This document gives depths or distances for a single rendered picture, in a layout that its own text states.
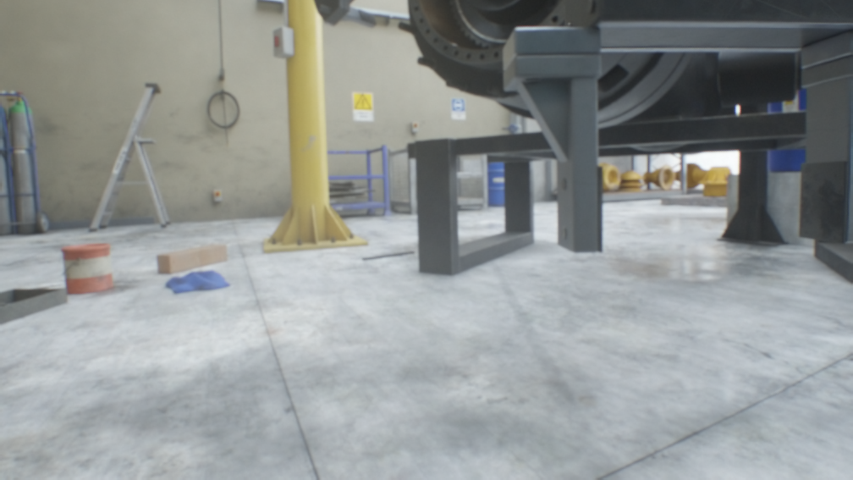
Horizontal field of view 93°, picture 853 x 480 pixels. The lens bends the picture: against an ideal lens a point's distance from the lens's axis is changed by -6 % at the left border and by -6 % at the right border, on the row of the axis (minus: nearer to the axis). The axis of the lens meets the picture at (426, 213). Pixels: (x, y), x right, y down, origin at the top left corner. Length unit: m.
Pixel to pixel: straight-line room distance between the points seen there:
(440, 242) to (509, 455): 1.37
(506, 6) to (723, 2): 0.67
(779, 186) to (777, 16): 3.16
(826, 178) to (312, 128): 3.12
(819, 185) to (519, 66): 0.17
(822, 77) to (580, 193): 0.14
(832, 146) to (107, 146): 6.74
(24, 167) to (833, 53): 6.49
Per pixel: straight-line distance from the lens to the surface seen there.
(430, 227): 2.05
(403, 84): 7.36
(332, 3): 0.76
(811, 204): 0.29
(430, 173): 2.03
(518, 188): 2.98
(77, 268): 2.35
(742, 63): 2.18
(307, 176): 3.22
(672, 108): 1.74
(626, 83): 1.08
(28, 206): 6.48
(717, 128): 1.79
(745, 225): 3.31
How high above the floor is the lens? 0.43
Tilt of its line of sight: 4 degrees down
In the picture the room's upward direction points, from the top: 2 degrees counter-clockwise
